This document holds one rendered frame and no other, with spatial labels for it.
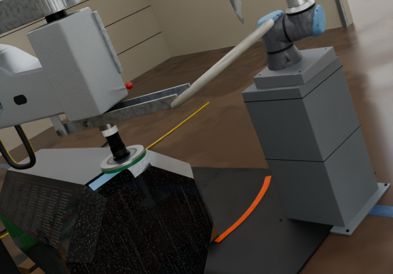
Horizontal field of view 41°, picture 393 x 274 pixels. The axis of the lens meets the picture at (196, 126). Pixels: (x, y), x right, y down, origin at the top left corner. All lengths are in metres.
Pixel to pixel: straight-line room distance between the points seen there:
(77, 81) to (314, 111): 1.21
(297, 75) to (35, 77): 1.24
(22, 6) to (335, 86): 1.62
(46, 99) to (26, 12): 0.39
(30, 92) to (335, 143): 1.56
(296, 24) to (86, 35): 1.06
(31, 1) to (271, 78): 1.25
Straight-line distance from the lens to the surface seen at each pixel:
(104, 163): 2.43
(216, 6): 8.47
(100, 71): 2.26
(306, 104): 2.68
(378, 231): 2.93
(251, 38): 1.76
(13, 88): 2.50
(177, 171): 2.70
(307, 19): 2.69
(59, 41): 2.19
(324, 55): 2.81
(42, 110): 2.44
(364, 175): 3.12
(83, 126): 2.38
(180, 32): 9.27
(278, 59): 2.80
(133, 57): 9.20
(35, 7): 2.22
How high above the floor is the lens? 1.65
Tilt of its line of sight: 18 degrees down
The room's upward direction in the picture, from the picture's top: 22 degrees counter-clockwise
